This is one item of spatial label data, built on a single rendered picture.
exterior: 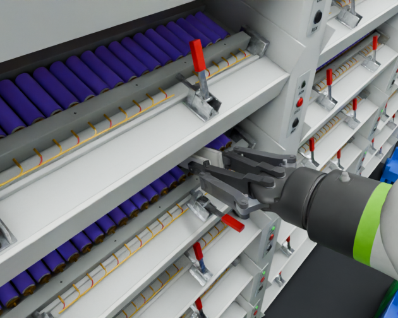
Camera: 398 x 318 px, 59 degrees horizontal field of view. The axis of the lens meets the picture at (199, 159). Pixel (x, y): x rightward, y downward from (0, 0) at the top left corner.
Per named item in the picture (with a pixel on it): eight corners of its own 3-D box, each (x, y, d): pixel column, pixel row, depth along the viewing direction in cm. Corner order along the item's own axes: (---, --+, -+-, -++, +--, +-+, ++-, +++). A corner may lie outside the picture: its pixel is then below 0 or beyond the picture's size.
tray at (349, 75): (389, 65, 110) (422, 26, 99) (289, 156, 75) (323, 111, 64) (337, 29, 115) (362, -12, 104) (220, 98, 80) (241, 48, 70)
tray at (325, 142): (371, 116, 122) (398, 86, 111) (277, 214, 87) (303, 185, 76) (324, 81, 127) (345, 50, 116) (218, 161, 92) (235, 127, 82)
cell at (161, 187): (141, 164, 58) (167, 191, 57) (132, 170, 57) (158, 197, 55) (142, 158, 57) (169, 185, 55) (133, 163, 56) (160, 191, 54)
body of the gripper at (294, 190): (303, 247, 42) (241, 217, 48) (334, 207, 47) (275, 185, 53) (304, 198, 38) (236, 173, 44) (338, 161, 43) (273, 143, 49)
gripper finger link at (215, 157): (218, 154, 53) (222, 151, 53) (186, 142, 57) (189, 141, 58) (220, 170, 54) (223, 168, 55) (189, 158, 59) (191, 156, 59)
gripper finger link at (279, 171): (280, 174, 46) (286, 169, 46) (220, 148, 53) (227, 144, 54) (280, 197, 48) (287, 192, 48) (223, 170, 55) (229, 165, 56)
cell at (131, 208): (110, 183, 55) (138, 212, 53) (101, 190, 54) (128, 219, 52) (111, 177, 53) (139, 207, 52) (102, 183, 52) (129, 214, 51)
